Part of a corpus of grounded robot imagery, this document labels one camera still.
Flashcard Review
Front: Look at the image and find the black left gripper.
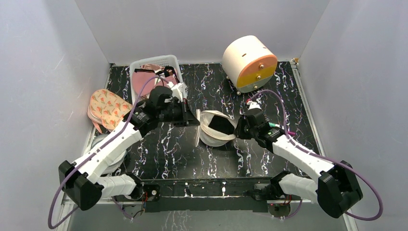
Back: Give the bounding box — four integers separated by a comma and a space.
158, 99, 200, 128

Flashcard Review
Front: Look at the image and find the white mesh laundry bag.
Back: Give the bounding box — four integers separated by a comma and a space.
194, 109, 237, 147

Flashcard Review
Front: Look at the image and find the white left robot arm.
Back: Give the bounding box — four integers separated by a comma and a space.
58, 83, 200, 211

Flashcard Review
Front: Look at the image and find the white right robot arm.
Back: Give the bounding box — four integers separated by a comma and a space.
234, 108, 363, 218

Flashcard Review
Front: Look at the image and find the pink bra in basket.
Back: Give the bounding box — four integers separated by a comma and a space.
131, 64, 180, 98

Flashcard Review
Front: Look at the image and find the white green marker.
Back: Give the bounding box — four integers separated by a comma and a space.
268, 122, 280, 128

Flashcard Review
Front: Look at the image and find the cream orange cylindrical machine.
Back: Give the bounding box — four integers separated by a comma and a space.
221, 35, 278, 95

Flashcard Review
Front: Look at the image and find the white plastic basket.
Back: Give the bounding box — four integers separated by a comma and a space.
129, 55, 184, 104

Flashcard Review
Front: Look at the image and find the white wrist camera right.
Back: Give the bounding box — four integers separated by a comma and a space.
246, 99, 261, 111

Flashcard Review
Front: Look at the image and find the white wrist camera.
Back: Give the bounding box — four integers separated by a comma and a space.
167, 82, 188, 101
246, 99, 261, 111

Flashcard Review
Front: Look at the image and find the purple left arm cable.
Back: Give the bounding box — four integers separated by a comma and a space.
48, 76, 169, 230

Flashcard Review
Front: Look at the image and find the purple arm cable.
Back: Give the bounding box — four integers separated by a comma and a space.
247, 89, 384, 221
48, 76, 169, 230

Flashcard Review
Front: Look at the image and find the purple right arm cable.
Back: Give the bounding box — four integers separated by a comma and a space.
247, 89, 384, 221

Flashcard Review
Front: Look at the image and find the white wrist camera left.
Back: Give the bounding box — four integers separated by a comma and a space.
167, 82, 188, 101

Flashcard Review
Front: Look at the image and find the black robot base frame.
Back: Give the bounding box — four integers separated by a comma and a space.
113, 178, 302, 219

